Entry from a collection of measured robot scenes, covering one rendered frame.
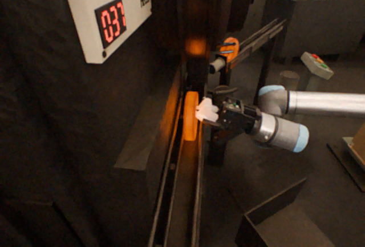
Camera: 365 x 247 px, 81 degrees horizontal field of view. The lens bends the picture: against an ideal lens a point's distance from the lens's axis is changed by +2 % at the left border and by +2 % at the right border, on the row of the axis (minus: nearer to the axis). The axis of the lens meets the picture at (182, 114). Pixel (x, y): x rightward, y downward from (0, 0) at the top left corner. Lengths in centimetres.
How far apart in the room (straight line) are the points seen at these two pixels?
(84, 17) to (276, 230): 61
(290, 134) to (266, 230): 28
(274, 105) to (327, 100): 17
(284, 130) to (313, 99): 20
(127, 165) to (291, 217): 47
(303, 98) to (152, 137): 59
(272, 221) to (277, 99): 41
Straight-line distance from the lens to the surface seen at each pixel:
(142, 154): 40
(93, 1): 28
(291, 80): 154
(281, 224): 67
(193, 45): 55
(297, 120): 182
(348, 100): 89
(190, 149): 71
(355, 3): 324
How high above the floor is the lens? 117
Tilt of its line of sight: 38 degrees down
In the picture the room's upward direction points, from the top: straight up
